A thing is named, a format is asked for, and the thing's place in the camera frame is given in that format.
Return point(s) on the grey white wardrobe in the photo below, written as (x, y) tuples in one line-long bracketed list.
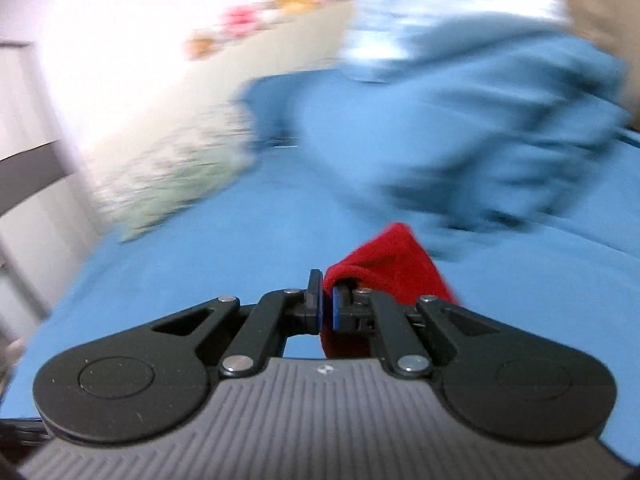
[(48, 225)]

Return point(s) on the green pillow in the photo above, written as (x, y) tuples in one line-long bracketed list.
[(200, 156)]

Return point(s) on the red knit garment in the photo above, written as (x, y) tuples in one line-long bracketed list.
[(393, 262)]

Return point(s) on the blue duvet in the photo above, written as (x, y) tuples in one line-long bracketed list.
[(469, 145)]

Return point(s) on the blue bed sheet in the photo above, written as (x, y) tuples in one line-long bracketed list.
[(572, 277)]

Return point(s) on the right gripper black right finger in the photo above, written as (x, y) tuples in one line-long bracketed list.
[(506, 383)]

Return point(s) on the light blue blanket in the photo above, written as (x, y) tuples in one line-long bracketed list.
[(386, 38)]

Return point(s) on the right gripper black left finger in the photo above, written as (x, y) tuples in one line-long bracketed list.
[(140, 383)]

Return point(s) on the cream quilted headboard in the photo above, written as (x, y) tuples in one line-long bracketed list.
[(305, 42)]

